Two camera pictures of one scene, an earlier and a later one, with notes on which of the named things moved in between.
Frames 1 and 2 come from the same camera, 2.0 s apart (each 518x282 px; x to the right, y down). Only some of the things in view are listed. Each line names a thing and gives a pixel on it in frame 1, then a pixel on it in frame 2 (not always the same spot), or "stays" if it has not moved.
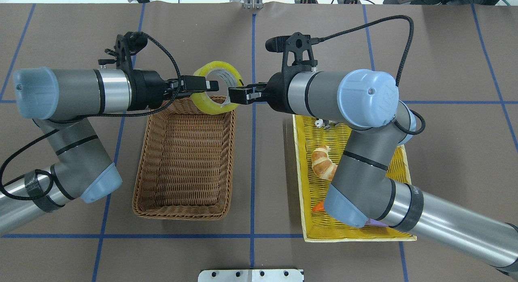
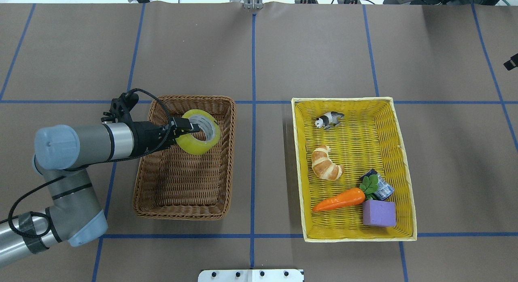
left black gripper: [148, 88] to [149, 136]
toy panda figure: [320, 123] stays
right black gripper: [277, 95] to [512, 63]
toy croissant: [322, 164] stays
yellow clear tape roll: [201, 99] to [208, 124]
